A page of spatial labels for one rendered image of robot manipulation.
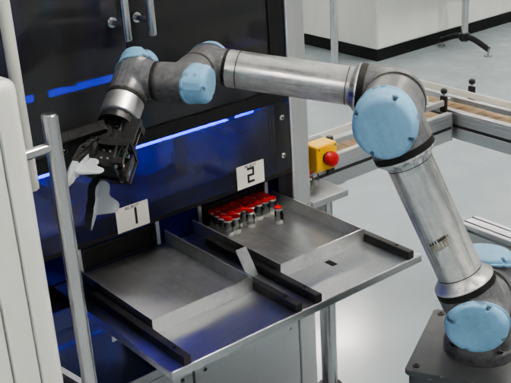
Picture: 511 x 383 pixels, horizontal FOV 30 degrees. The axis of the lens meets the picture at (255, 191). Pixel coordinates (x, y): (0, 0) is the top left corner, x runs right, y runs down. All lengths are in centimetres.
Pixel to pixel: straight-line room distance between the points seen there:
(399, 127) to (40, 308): 67
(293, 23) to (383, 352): 154
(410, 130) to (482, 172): 340
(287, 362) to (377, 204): 210
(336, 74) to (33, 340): 76
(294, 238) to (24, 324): 101
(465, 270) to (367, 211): 281
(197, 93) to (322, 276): 59
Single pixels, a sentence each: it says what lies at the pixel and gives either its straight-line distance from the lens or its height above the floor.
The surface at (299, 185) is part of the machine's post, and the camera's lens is 246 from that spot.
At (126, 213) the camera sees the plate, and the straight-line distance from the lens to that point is 216.
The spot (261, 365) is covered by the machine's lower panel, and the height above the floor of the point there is 47.
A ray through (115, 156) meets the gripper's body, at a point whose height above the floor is 130.
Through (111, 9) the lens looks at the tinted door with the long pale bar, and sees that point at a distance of 204.
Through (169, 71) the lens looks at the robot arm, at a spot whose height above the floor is 142.
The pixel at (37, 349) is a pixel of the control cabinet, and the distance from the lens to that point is 149.
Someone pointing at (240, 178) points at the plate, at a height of 102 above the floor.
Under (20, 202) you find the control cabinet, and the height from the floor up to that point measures 137.
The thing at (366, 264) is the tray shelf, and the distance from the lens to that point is 219.
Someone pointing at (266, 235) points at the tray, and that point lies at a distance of 234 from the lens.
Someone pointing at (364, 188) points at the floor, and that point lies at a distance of 483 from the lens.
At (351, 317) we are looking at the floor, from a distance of 371.
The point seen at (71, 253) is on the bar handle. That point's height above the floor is 126.
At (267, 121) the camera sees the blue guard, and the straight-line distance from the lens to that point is 234.
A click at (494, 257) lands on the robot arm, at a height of 102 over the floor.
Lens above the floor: 190
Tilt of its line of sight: 23 degrees down
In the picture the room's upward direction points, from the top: 4 degrees counter-clockwise
